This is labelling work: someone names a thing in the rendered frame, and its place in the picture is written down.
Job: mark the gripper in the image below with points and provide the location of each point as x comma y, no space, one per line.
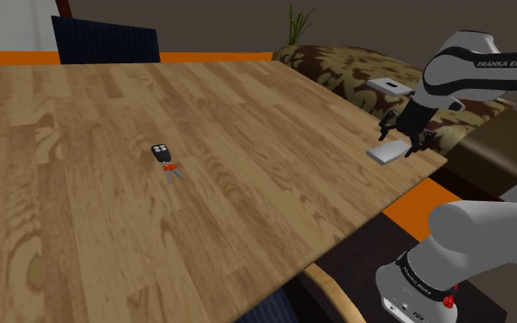
416,115

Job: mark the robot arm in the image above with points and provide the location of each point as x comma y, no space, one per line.
464,71

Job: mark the grey flat phone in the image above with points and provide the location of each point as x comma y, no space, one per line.
388,152

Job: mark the brown patterned sofa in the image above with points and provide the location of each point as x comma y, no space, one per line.
419,103

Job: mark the green potted plant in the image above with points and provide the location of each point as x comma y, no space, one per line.
297,27

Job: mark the wooden chair with blue seat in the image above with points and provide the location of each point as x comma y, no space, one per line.
311,299

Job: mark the black key fob with keys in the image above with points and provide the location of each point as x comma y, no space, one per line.
164,158

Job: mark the dark blue chair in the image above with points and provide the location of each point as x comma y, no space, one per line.
106,42

